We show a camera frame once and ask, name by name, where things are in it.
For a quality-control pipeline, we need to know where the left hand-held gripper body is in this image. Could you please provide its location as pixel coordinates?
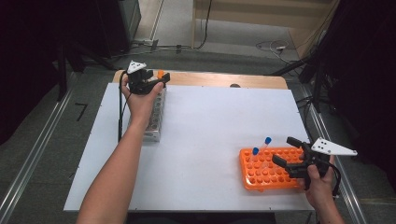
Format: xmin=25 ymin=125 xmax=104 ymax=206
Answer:
xmin=126 ymin=60 xmax=161 ymax=96

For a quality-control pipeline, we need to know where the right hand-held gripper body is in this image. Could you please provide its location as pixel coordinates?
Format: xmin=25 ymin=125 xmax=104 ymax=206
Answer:
xmin=284 ymin=137 xmax=359 ymax=190

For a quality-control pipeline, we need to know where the orange plastic test tube rack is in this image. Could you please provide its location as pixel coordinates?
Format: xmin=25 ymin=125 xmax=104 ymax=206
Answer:
xmin=238 ymin=147 xmax=307 ymax=191

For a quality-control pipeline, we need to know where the clear tube rack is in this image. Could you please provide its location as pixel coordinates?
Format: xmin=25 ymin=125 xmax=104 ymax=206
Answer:
xmin=126 ymin=77 xmax=168 ymax=143

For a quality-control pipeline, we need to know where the person's left hand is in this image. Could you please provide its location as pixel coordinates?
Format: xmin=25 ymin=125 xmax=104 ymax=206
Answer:
xmin=120 ymin=74 xmax=165 ymax=124

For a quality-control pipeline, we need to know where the person's right hand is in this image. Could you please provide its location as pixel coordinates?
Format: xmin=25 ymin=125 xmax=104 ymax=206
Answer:
xmin=300 ymin=157 xmax=336 ymax=209

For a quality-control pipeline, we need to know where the power strip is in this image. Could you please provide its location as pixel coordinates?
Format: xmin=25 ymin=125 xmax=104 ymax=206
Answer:
xmin=133 ymin=38 xmax=160 ymax=50

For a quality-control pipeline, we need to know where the wooden table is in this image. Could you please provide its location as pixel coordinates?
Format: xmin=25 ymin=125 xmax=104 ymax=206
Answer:
xmin=111 ymin=69 xmax=289 ymax=91

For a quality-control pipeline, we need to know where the dark cabinet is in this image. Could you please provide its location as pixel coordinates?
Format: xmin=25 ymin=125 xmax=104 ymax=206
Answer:
xmin=94 ymin=0 xmax=142 ymax=58

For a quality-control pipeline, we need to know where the white table board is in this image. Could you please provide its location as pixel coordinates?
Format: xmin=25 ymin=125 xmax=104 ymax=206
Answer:
xmin=64 ymin=82 xmax=316 ymax=213

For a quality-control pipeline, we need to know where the black metal stand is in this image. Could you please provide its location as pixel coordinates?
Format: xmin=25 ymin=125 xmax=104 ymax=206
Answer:
xmin=55 ymin=40 xmax=117 ymax=103
xmin=269 ymin=55 xmax=332 ymax=114

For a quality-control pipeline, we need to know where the dark curtain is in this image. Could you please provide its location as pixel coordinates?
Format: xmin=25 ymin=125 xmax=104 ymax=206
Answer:
xmin=311 ymin=0 xmax=396 ymax=190
xmin=0 ymin=0 xmax=98 ymax=146

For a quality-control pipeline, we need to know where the aluminium floor rail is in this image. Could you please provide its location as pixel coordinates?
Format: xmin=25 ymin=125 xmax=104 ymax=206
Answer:
xmin=0 ymin=73 xmax=78 ymax=224
xmin=298 ymin=83 xmax=369 ymax=224

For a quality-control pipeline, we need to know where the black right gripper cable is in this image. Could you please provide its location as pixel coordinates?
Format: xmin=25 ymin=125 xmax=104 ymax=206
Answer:
xmin=329 ymin=161 xmax=343 ymax=199

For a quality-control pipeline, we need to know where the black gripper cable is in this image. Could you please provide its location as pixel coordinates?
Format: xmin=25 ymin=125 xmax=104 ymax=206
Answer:
xmin=117 ymin=70 xmax=133 ymax=143
xmin=329 ymin=161 xmax=343 ymax=199

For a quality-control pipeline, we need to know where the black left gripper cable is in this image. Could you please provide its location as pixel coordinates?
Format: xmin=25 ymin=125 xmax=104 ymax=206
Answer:
xmin=117 ymin=70 xmax=133 ymax=143

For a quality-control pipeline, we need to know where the black floor cable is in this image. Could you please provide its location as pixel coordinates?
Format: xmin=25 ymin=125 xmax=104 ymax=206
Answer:
xmin=192 ymin=0 xmax=214 ymax=50

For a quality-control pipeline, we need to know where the white floor cable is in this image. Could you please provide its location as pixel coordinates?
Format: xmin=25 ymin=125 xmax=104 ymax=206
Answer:
xmin=255 ymin=39 xmax=301 ymax=64

